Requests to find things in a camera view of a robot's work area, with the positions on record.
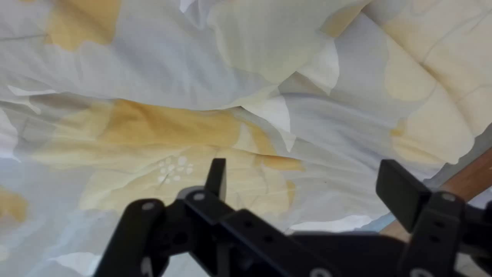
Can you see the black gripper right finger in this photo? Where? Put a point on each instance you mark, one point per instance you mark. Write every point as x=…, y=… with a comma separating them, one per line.
x=440, y=223

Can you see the yellow grey floral bed sheet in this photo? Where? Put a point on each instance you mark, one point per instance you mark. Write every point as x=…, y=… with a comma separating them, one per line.
x=104, y=101

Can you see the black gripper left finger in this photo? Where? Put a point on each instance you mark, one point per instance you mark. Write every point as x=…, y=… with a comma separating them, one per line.
x=222, y=240

